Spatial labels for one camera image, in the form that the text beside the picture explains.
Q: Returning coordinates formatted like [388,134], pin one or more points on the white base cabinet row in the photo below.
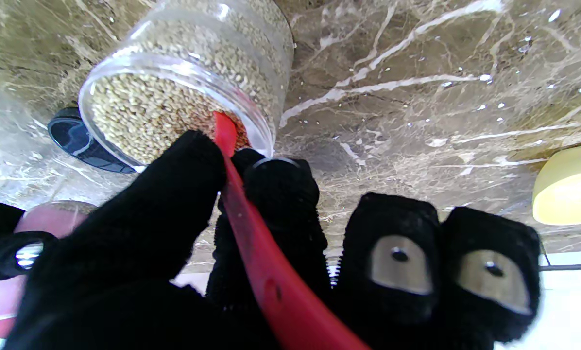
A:
[567,301]

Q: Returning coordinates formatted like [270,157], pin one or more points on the pink plastic measuring cup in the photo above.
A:
[8,291]

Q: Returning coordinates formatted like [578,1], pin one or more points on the red plastic measuring spoon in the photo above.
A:
[271,272]

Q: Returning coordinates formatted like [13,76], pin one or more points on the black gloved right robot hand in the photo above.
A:
[4,243]

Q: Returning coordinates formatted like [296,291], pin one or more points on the clear jar of grain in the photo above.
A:
[174,87]

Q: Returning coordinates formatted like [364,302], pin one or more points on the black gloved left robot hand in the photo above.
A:
[125,272]

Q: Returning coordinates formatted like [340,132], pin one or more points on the yellow plastic bowl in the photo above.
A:
[570,187]

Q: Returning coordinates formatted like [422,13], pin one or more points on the black round jar lid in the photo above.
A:
[76,141]

